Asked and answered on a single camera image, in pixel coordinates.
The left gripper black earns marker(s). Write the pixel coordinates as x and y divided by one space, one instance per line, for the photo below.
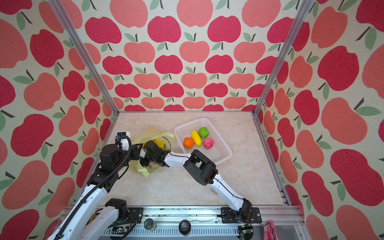
135 151

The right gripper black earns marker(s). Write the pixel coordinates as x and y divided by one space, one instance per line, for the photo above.
142 162

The yellow banana toy fruit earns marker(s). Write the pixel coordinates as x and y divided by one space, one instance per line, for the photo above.
160 144

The yellow plastic bag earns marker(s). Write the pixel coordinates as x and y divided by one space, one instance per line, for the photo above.
151 133

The orange toy fruit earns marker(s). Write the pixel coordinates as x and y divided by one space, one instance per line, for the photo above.
188 143

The yellow elongated toy fruit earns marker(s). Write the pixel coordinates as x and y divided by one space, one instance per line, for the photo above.
197 139

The green toy fruit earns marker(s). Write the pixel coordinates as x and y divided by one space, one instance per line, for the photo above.
203 132

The pink toy fruit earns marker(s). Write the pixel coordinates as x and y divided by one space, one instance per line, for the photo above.
208 143

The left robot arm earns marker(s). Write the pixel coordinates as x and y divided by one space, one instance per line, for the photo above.
90 198

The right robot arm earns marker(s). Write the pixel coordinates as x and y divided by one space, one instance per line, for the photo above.
203 171

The white plastic basket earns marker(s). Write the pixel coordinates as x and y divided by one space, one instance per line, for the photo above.
218 154

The small grey knob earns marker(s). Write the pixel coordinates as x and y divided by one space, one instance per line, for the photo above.
150 224

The black round knob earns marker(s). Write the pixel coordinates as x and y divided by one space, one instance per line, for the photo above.
185 227

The pink snack packet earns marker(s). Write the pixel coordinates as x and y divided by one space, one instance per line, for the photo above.
270 231

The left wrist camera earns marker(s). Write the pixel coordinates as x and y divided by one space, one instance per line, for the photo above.
123 140

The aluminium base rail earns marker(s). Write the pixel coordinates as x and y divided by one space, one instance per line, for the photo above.
211 222

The left aluminium corner post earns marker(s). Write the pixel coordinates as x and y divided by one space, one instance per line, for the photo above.
71 31

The aluminium corner post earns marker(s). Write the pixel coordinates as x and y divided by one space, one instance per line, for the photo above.
298 21
71 31

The right aluminium corner post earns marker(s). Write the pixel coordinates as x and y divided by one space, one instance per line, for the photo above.
298 21

